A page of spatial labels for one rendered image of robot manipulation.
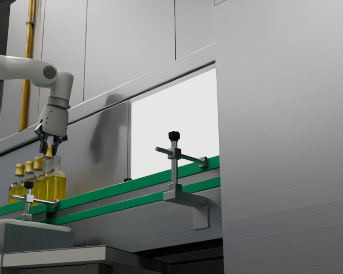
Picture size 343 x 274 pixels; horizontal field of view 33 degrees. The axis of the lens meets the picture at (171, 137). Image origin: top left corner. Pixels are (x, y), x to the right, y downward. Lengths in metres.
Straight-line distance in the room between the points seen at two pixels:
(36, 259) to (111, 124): 0.70
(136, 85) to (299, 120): 1.02
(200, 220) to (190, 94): 0.52
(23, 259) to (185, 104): 0.68
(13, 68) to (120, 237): 0.74
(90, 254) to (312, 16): 0.75
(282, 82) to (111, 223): 0.74
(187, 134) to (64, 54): 0.90
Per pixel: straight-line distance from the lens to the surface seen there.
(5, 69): 2.08
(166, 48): 2.01
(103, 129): 2.10
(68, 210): 1.90
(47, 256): 1.51
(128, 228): 1.62
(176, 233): 1.49
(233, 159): 1.18
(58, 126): 2.13
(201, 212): 1.43
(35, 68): 2.06
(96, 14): 2.42
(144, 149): 1.91
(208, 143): 1.72
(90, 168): 2.11
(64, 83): 2.14
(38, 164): 2.16
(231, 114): 1.21
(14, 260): 1.57
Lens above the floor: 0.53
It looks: 19 degrees up
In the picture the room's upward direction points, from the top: 1 degrees counter-clockwise
